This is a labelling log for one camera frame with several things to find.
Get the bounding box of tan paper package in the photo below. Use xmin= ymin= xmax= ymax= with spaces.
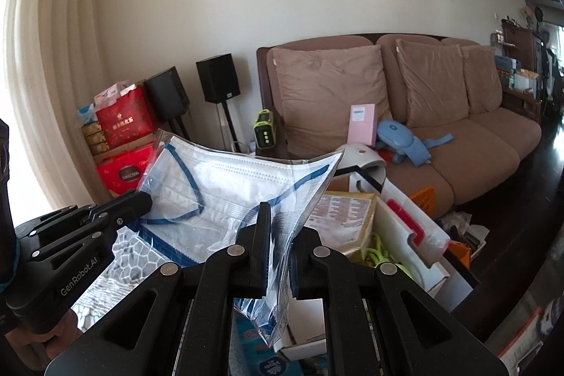
xmin=305 ymin=191 xmax=376 ymax=263

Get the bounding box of green cord lanyard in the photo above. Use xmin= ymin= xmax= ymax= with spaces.
xmin=363 ymin=232 xmax=415 ymax=280

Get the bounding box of blue face mask pack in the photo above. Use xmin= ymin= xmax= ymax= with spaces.
xmin=128 ymin=131 xmax=342 ymax=345

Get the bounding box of left hand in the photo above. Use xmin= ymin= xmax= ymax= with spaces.
xmin=5 ymin=309 xmax=82 ymax=371

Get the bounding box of red collection gift box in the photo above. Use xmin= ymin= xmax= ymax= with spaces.
xmin=97 ymin=145 xmax=154 ymax=195

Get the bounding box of grey patterned blanket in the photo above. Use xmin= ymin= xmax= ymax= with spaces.
xmin=72 ymin=227 xmax=169 ymax=332

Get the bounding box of blue tissue pack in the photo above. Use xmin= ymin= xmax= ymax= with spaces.
xmin=228 ymin=312 xmax=303 ymax=376

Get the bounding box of white cardboard box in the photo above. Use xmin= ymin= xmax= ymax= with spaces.
xmin=277 ymin=172 xmax=453 ymax=361

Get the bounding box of red tea gift bag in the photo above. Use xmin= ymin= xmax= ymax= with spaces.
xmin=97 ymin=86 xmax=159 ymax=148

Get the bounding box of white helmet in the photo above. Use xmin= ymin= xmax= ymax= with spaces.
xmin=337 ymin=143 xmax=386 ymax=183

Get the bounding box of orange plastic crate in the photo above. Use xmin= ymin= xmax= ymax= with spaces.
xmin=410 ymin=187 xmax=472 ymax=268

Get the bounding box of left black speaker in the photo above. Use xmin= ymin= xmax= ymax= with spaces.
xmin=143 ymin=66 xmax=189 ymax=123

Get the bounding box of green black lantern device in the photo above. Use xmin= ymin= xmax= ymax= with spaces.
xmin=253 ymin=109 xmax=276 ymax=150

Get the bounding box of pink booklet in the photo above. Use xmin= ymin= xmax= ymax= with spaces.
xmin=347 ymin=104 xmax=378 ymax=147

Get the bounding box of blue plush toy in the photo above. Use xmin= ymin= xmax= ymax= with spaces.
xmin=376 ymin=119 xmax=454 ymax=167

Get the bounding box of cream curtain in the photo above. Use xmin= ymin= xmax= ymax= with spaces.
xmin=5 ymin=0 xmax=110 ymax=208

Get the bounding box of brown sofa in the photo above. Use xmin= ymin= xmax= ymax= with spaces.
xmin=257 ymin=34 xmax=541 ymax=217

